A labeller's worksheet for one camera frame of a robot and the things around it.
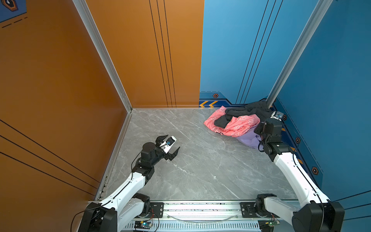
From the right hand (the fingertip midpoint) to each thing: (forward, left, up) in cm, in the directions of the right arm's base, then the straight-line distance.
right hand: (261, 122), depth 79 cm
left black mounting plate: (-38, +57, -24) cm, 73 cm away
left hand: (-6, +50, -7) cm, 51 cm away
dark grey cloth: (+35, -18, -24) cm, 46 cm away
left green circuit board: (-44, +65, -26) cm, 83 cm away
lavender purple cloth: (-4, +3, -11) cm, 12 cm away
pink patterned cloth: (+5, +11, -10) cm, 15 cm away
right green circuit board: (-44, 0, -25) cm, 50 cm away
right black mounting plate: (-38, +11, -24) cm, 46 cm away
